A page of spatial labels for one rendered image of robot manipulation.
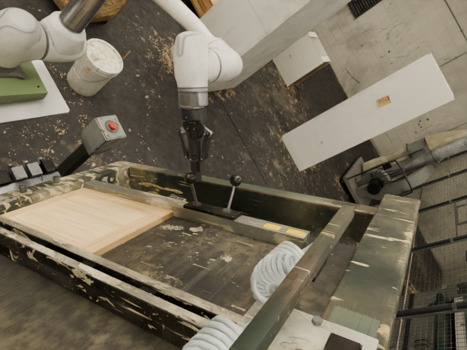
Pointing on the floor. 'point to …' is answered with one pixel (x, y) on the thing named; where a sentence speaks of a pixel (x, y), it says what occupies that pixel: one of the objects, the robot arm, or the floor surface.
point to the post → (73, 161)
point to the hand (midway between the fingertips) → (197, 171)
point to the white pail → (94, 67)
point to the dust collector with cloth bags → (397, 169)
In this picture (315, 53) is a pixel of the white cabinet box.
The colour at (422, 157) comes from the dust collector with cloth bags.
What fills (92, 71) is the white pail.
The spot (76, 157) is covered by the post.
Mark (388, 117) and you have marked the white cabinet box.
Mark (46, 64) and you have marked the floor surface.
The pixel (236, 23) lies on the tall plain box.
